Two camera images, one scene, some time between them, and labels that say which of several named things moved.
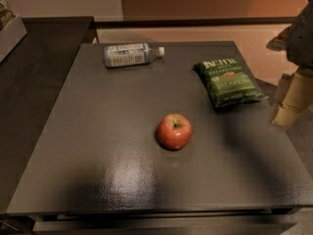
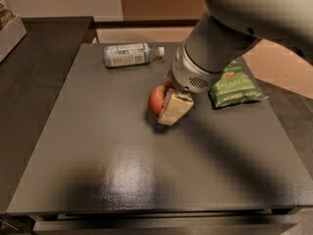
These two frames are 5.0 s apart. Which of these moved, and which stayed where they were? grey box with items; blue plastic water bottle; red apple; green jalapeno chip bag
Moved: red apple
Stayed: grey box with items; blue plastic water bottle; green jalapeno chip bag
